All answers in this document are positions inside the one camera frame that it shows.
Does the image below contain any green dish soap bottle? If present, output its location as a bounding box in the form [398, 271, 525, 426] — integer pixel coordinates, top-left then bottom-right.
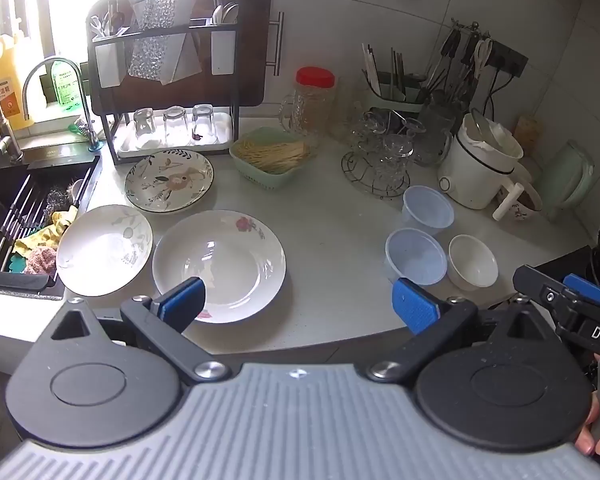
[51, 59, 84, 112]

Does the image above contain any black metal dish rack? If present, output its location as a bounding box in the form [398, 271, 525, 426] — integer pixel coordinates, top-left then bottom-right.
[86, 0, 242, 166]

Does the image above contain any black gas stove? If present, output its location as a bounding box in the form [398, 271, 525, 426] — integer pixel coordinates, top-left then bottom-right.
[485, 245, 596, 311]

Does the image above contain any white ceramic bowl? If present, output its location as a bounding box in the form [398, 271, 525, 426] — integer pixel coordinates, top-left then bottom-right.
[447, 234, 499, 292]

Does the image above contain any white plate grey leaf print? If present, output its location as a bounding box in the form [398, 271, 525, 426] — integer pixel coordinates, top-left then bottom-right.
[56, 204, 154, 297]

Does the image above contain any black kitchen sink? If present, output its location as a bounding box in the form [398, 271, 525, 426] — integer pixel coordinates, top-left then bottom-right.
[0, 147, 103, 302]

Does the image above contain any pale green kettle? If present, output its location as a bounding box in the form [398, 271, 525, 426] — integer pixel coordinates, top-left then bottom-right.
[540, 141, 595, 211]

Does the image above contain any white utensil cup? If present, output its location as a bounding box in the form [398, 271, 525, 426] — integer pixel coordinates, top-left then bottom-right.
[210, 22, 241, 76]
[91, 35, 127, 88]

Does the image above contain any white electric cooking pot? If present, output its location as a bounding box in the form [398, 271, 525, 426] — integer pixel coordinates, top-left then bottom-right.
[437, 112, 533, 221]

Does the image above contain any black wall power socket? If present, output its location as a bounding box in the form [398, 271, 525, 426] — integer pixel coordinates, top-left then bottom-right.
[485, 40, 529, 78]

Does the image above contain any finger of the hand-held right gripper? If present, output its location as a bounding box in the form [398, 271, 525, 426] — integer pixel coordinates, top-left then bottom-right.
[511, 264, 583, 313]
[563, 273, 600, 307]

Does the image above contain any bird pattern ceramic plate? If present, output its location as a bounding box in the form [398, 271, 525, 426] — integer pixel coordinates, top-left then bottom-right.
[124, 149, 215, 213]

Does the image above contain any green chopstick holder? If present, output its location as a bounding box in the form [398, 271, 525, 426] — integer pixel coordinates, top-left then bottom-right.
[361, 42, 431, 115]

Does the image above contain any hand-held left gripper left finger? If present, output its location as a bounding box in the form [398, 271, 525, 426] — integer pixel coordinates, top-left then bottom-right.
[50, 276, 232, 387]

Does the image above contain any green plastic basket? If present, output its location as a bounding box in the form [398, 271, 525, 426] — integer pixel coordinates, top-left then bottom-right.
[229, 126, 317, 191]

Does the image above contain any curved chrome faucet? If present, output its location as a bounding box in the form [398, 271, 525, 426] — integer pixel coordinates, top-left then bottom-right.
[22, 57, 102, 150]

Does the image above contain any yellow detergent bottle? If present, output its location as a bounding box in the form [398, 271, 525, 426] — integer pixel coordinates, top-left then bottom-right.
[0, 35, 37, 136]

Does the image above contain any person's right hand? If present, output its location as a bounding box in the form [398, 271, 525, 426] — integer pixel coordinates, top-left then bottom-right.
[574, 390, 600, 457]

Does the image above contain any patterned glass cutting board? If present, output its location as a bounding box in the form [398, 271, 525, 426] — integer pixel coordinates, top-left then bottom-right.
[127, 0, 203, 86]

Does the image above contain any sink drain rack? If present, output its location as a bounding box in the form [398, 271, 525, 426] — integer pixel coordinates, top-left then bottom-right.
[0, 167, 93, 273]

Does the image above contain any brown wooden cutting board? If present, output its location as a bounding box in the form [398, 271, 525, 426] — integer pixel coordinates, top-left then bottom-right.
[90, 0, 272, 116]

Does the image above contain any dried noodles bundle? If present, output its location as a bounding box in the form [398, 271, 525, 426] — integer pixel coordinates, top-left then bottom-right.
[237, 141, 315, 171]

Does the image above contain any round wire cup rack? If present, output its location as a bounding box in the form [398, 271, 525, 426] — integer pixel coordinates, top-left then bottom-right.
[341, 150, 411, 201]

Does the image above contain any glass pitcher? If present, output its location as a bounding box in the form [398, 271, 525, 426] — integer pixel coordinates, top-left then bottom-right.
[414, 92, 456, 167]

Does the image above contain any small floral ceramic bowl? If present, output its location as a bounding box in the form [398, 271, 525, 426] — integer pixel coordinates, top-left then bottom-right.
[505, 180, 543, 221]

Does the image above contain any plastic jar with red lid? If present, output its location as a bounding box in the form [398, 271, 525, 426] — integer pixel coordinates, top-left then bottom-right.
[292, 66, 337, 136]

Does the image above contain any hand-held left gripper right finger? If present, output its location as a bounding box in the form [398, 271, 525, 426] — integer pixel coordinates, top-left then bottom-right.
[365, 277, 553, 387]

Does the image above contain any cluster of glass cups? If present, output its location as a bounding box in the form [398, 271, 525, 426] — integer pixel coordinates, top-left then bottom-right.
[350, 109, 428, 188]

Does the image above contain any yellow dish cloth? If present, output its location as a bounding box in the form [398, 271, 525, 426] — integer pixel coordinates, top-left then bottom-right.
[14, 205, 80, 257]

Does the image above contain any dark steel faucet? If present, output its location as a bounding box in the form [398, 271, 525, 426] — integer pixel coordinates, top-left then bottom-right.
[0, 45, 27, 163]

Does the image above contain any pink scrubbing sponge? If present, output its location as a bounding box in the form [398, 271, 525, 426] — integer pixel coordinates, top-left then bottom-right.
[25, 245, 58, 276]

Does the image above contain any white plate pink flower print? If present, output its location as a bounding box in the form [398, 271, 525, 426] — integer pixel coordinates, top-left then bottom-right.
[152, 210, 287, 324]

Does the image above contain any steel wool scrubber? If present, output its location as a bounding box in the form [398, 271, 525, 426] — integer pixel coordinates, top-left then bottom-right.
[42, 185, 73, 211]

